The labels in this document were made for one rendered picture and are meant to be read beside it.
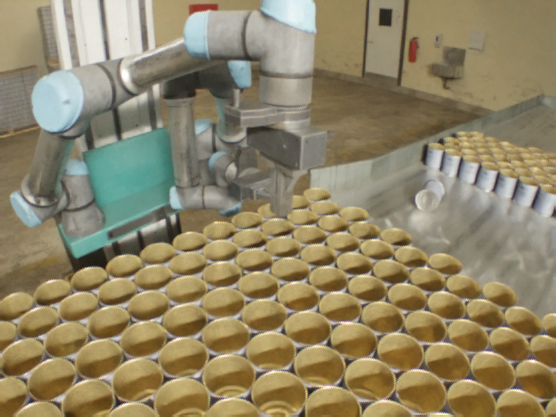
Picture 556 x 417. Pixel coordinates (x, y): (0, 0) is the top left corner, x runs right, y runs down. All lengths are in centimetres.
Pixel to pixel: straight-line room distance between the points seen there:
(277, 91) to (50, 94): 47
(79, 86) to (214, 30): 34
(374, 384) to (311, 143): 36
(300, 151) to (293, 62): 12
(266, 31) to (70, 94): 42
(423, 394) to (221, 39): 57
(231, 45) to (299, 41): 10
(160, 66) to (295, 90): 35
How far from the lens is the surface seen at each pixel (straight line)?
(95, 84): 79
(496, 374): 61
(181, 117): 101
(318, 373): 57
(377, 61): 869
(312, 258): 71
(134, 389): 56
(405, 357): 59
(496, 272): 91
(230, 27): 51
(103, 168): 132
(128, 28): 138
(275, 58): 48
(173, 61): 73
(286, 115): 49
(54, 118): 77
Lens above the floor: 158
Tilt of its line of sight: 29 degrees down
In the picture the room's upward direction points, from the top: straight up
